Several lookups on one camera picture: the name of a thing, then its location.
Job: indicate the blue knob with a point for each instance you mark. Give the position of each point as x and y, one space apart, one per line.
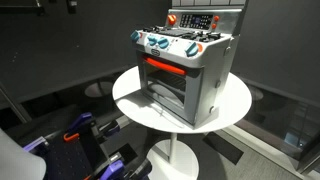
163 42
152 40
135 36
192 49

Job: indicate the grey toy stove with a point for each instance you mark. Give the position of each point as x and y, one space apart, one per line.
193 97

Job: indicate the purple clamp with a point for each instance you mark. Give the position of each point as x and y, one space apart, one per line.
82 118
113 170

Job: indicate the purple clamp lower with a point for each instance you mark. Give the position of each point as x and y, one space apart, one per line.
113 170

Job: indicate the orange oven door handle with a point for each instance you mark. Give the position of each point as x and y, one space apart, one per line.
164 66

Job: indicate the large orange stove knob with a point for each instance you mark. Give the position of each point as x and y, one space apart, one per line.
171 19

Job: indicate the white rounded object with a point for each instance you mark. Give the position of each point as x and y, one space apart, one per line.
18 164

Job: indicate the purple clamp upper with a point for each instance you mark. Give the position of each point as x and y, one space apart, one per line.
82 118

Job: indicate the far left blue knob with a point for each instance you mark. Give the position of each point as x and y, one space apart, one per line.
135 36

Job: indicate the round white table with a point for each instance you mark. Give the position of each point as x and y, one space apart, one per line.
172 159

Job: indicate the orange clamp handle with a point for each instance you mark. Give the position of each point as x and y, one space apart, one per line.
70 138

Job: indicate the orange stove button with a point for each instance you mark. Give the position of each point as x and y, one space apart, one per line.
216 18
213 26

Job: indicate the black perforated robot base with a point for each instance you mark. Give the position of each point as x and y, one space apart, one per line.
82 159

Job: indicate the right blue knob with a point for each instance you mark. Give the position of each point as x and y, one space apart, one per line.
192 49

